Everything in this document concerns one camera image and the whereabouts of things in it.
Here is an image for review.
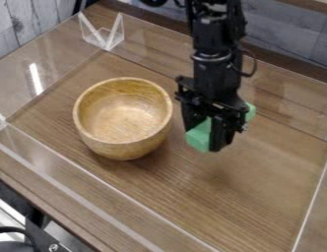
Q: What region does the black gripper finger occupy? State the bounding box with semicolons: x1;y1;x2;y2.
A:
209;114;237;153
182;102;207;131

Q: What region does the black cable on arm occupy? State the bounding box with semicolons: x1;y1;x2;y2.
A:
229;48;258;79

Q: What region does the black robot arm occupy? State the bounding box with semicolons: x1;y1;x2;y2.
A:
174;0;256;153

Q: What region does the round wooden bowl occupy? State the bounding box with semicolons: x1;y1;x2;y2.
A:
72;77;173;160

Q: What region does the green rectangular block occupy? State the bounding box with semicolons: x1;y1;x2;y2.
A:
185;102;257;153

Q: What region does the black metal table bracket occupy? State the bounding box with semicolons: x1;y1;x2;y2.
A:
26;219;72;252

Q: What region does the clear acrylic corner bracket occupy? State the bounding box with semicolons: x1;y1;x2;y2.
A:
78;12;123;51

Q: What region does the black cable under table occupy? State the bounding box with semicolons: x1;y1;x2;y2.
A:
0;225;40;252

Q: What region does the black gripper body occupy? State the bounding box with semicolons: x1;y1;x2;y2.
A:
173;53;252;134

